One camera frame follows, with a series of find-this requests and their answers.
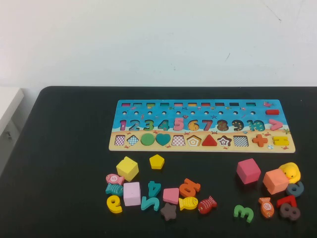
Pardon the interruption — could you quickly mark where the yellow pentagon piece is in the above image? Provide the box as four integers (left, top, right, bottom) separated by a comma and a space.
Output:
149, 154, 165, 170

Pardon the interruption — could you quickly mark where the pink number five piece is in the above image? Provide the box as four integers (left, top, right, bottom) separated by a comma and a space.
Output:
173, 117, 185, 131

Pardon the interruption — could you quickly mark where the teal heart piece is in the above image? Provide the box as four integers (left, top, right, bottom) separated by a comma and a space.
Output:
156, 133, 172, 147

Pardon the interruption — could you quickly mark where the green circle piece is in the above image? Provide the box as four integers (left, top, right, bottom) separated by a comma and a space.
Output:
140, 133, 156, 146

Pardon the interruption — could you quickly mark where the red triangle piece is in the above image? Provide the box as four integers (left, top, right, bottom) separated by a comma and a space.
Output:
201, 134, 218, 147

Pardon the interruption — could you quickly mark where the teal number four piece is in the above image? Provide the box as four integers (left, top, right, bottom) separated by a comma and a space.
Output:
148, 180, 162, 198

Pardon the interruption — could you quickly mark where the orange number ten piece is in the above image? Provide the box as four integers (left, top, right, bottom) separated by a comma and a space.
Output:
179, 178, 202, 199

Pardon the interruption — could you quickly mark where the pink trapezoid piece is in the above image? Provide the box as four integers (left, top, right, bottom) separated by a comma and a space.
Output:
162, 187, 180, 205

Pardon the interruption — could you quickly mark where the teal number two piece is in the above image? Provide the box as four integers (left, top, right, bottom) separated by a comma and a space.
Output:
141, 195, 160, 212

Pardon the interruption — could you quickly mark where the teal striped fish piece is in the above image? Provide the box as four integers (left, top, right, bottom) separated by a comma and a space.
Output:
105, 182, 124, 197

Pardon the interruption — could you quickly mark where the colourful wooden puzzle board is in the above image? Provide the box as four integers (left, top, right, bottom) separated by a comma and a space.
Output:
108, 99, 297, 153

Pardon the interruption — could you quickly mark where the yellow fish piece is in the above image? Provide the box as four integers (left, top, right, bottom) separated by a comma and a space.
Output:
178, 196, 199, 212

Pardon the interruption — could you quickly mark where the brown star piece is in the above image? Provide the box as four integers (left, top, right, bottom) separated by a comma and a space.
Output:
160, 202, 177, 222

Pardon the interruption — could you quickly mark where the yellow number six piece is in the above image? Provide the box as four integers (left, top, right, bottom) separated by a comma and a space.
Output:
106, 195, 123, 214

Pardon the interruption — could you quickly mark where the red fish piece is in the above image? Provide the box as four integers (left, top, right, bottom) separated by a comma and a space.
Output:
197, 195, 218, 215

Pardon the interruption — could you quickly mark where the orange plus sign piece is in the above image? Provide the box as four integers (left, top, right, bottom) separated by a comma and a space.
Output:
252, 134, 269, 147

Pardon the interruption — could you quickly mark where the pink greater-than sign piece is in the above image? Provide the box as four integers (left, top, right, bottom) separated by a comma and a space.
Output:
269, 119, 284, 131

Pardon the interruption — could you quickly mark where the yellow equals sign piece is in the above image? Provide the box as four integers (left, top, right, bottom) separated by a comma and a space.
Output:
272, 136, 290, 146

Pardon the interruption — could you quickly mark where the green number three piece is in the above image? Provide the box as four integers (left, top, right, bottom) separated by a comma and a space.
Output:
233, 204, 255, 224

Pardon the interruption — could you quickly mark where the red number seven piece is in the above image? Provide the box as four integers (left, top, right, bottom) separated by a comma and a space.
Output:
276, 195, 298, 209

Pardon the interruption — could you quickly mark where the blue-grey number nine piece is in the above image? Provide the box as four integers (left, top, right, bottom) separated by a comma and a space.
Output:
286, 181, 305, 198

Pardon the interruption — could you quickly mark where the brown number eight piece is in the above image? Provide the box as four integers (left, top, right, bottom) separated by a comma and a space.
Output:
279, 203, 301, 221

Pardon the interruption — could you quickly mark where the yellow wooden cube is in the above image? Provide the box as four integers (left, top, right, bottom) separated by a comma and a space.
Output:
116, 156, 140, 182

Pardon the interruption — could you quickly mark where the pink fish number five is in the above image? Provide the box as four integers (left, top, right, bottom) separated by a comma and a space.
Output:
106, 173, 125, 186

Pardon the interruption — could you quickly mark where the lilac wooden cube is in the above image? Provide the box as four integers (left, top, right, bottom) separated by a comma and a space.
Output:
123, 181, 142, 207

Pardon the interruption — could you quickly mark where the magenta wooden cube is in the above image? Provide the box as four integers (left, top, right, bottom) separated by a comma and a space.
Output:
236, 158, 262, 185

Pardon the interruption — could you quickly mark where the salmon wooden cube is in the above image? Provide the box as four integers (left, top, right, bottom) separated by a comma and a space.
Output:
263, 169, 290, 196

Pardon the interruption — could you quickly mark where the yellow rubber duck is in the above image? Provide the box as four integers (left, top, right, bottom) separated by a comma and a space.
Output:
279, 162, 302, 184

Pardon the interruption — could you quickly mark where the orange fish number ten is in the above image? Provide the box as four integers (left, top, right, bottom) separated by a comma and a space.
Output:
258, 197, 275, 219

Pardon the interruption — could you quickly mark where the white cabinet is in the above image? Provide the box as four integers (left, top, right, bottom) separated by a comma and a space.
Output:
0, 86, 26, 179

